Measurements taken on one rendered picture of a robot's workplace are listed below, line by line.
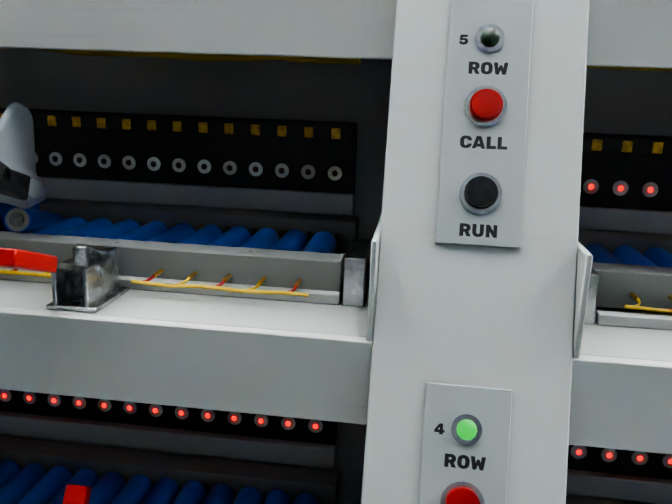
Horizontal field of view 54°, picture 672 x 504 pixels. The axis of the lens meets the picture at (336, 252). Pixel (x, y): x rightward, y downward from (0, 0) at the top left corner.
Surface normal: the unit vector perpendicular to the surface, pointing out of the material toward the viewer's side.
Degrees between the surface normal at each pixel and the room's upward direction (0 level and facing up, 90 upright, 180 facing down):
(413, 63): 90
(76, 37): 109
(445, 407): 90
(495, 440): 90
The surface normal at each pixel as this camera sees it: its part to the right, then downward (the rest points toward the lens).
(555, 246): -0.11, -0.08
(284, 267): -0.13, 0.24
